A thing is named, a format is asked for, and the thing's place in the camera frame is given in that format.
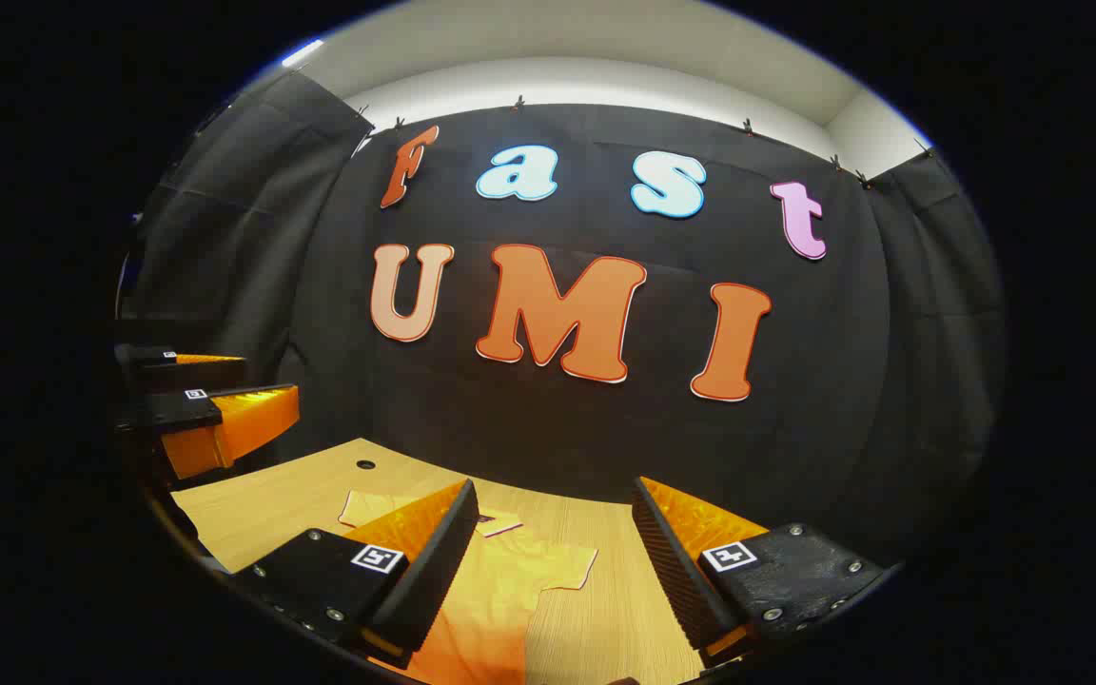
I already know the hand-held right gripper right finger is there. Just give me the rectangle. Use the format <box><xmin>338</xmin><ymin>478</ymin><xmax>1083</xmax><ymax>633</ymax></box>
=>
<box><xmin>631</xmin><ymin>476</ymin><xmax>891</xmax><ymax>672</ymax></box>

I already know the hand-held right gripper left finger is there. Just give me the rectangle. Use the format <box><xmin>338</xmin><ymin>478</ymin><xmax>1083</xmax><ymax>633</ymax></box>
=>
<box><xmin>229</xmin><ymin>479</ymin><xmax>480</xmax><ymax>670</ymax></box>

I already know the orange T-shirt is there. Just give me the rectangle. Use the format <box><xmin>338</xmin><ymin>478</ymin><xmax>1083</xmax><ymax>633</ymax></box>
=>
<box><xmin>337</xmin><ymin>490</ymin><xmax>598</xmax><ymax>685</ymax></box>

